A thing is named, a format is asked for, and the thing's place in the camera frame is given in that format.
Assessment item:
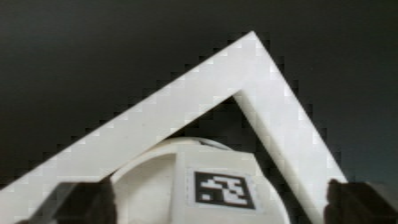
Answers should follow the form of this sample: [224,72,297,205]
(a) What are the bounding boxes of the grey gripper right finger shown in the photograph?
[324,179,398,224]

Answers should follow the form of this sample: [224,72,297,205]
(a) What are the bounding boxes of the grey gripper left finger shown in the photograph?
[16,179,118,224]

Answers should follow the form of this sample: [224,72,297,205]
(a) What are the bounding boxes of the white round stool seat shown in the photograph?
[111,137,231,224]

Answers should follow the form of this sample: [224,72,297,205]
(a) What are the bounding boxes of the white stool leg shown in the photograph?
[171,145,290,224]

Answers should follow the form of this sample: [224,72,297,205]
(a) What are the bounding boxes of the white front rail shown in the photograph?
[0,33,262,224]

